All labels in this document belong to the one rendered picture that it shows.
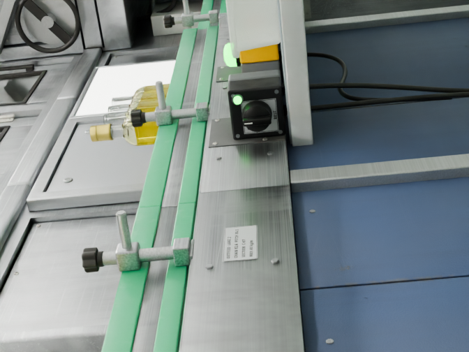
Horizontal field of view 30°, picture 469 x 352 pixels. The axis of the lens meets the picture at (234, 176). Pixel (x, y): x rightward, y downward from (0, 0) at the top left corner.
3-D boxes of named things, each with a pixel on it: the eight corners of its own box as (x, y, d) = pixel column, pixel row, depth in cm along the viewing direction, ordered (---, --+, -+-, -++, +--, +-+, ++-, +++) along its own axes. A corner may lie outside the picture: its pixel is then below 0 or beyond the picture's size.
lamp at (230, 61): (241, 61, 162) (225, 63, 162) (239, 38, 160) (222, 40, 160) (241, 69, 158) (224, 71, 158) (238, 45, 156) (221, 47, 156)
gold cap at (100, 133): (112, 121, 185) (91, 123, 185) (109, 126, 181) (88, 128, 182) (114, 137, 186) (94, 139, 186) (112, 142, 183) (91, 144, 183)
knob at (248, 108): (273, 126, 131) (273, 135, 128) (243, 129, 131) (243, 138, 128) (270, 98, 129) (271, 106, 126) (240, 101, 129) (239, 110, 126)
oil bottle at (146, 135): (226, 128, 186) (127, 137, 187) (223, 103, 184) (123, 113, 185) (225, 138, 181) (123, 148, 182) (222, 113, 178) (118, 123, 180)
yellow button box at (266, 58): (281, 61, 163) (242, 66, 164) (278, 23, 160) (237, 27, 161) (283, 74, 157) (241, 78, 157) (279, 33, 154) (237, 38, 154)
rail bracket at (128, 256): (196, 251, 107) (88, 261, 108) (188, 198, 104) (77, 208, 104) (194, 269, 103) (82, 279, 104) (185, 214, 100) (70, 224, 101)
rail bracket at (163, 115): (212, 114, 148) (134, 121, 149) (206, 72, 145) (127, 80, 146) (211, 123, 145) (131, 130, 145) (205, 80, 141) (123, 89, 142)
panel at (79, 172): (205, 64, 267) (95, 75, 269) (204, 54, 265) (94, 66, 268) (185, 198, 185) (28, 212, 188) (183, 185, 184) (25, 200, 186)
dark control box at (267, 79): (287, 116, 138) (234, 121, 139) (282, 68, 135) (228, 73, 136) (289, 136, 131) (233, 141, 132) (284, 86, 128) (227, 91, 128)
